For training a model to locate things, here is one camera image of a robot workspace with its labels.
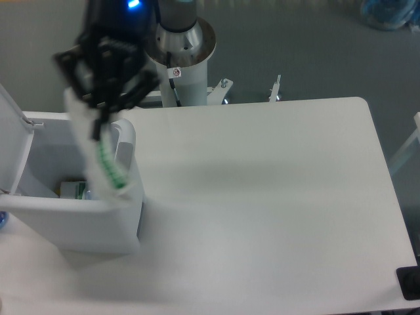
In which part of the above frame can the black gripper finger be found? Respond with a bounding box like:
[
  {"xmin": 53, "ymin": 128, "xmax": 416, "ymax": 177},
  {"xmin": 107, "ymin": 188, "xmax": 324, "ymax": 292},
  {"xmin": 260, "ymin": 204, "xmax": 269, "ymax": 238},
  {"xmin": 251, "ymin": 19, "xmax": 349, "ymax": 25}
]
[
  {"xmin": 90, "ymin": 70, "xmax": 159, "ymax": 140},
  {"xmin": 52, "ymin": 44, "xmax": 98, "ymax": 105}
]

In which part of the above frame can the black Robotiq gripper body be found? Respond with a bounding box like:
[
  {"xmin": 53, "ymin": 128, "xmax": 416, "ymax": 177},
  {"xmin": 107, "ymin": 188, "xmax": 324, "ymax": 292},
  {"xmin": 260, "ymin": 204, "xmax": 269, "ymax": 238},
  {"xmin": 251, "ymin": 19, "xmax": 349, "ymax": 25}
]
[{"xmin": 76, "ymin": 1, "xmax": 153, "ymax": 85}]

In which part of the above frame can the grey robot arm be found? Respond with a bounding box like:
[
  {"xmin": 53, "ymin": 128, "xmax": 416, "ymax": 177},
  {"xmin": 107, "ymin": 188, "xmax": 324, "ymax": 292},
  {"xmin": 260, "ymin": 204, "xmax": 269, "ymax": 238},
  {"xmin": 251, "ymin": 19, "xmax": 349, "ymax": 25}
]
[{"xmin": 53, "ymin": 1, "xmax": 197, "ymax": 141}]

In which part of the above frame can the white trash can lid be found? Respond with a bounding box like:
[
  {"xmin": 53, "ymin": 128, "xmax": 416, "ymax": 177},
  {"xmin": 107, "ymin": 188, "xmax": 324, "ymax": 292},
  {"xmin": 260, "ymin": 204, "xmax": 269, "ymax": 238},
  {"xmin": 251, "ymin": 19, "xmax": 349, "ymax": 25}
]
[{"xmin": 1, "ymin": 87, "xmax": 34, "ymax": 194}]

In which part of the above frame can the white trash can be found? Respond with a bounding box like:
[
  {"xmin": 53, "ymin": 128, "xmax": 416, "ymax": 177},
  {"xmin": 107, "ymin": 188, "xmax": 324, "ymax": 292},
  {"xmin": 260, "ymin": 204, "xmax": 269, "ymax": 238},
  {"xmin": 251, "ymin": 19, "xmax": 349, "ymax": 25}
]
[{"xmin": 1, "ymin": 112, "xmax": 144, "ymax": 255}]

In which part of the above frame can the white green box in bin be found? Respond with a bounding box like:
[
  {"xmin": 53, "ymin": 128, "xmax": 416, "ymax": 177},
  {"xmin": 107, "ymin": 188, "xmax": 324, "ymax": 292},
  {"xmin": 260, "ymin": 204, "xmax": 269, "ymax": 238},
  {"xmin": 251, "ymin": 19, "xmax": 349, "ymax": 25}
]
[{"xmin": 60, "ymin": 180, "xmax": 91, "ymax": 200}]

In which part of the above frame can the blue bottle cap left edge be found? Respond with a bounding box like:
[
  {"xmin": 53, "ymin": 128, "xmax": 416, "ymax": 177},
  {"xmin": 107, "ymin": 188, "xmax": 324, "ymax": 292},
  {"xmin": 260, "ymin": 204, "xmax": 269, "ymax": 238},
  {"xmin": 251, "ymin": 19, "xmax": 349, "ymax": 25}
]
[{"xmin": 0, "ymin": 211, "xmax": 9, "ymax": 229}]

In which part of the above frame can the blue plastic bag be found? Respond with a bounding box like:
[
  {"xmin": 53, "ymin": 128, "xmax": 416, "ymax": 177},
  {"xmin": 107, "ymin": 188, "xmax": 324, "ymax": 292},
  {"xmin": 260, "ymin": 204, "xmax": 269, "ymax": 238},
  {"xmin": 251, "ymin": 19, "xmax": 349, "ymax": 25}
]
[{"xmin": 360, "ymin": 1, "xmax": 419, "ymax": 32}]

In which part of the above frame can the black device at table edge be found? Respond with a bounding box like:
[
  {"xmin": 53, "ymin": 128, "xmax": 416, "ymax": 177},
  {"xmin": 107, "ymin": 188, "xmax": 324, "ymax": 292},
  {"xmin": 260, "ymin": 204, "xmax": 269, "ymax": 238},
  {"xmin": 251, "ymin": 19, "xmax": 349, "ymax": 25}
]
[{"xmin": 396, "ymin": 266, "xmax": 419, "ymax": 301}]

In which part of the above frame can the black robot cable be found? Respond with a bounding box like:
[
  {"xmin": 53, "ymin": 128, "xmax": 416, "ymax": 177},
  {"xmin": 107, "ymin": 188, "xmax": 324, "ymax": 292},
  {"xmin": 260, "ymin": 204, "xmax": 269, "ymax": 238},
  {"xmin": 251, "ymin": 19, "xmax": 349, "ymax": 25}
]
[{"xmin": 154, "ymin": 0, "xmax": 182, "ymax": 108}]

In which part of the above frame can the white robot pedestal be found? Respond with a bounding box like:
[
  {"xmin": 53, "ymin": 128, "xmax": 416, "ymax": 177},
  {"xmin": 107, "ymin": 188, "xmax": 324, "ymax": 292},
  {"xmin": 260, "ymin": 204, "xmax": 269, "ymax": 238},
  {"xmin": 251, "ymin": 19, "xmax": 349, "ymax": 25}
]
[{"xmin": 146, "ymin": 17, "xmax": 217, "ymax": 108}]

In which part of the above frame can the white metal base bracket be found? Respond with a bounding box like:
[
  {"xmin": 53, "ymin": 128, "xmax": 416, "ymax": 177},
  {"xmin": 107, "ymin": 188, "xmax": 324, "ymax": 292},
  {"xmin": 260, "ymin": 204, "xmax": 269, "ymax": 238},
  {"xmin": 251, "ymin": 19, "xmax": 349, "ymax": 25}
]
[{"xmin": 140, "ymin": 78, "xmax": 234, "ymax": 108}]

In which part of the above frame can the white metal bracket right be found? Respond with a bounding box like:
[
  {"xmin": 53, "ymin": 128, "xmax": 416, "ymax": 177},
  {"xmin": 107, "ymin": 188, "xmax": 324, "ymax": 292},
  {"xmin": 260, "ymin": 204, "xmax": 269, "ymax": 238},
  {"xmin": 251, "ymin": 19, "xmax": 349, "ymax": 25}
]
[{"xmin": 268, "ymin": 74, "xmax": 282, "ymax": 102}]

